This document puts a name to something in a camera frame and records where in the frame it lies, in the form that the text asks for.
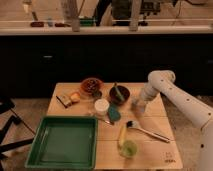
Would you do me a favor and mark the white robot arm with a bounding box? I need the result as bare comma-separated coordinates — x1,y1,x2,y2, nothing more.
132,70,213,171

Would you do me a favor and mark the green plastic tray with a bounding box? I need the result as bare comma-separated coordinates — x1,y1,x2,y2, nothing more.
25,116,98,170

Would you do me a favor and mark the teal sponge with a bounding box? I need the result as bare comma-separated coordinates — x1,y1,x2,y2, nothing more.
108,105,121,122

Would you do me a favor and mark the dark red bowl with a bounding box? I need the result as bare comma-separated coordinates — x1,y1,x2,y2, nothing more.
109,85,130,106

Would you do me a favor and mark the yellow banana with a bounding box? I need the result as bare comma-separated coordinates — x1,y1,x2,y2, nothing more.
118,125,127,148

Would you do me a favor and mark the green utensil in bowl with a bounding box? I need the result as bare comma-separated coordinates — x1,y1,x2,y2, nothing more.
114,82,125,102

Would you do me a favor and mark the metal spoon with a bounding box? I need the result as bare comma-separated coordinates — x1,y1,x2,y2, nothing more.
88,112,111,125

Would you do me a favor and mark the white round container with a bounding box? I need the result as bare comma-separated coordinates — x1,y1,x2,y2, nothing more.
94,98,109,116

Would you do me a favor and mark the green cup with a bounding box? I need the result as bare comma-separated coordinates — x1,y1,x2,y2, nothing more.
120,140,137,158

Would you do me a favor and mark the small dark green lid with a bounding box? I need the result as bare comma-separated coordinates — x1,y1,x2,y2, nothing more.
93,91,102,100

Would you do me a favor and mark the orange bowl with food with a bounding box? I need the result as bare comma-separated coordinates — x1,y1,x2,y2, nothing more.
80,77,103,95

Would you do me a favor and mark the small orange fruit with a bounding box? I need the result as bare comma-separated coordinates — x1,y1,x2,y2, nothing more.
70,92,80,103

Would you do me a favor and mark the small tan block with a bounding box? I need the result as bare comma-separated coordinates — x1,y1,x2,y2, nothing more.
56,95,71,108

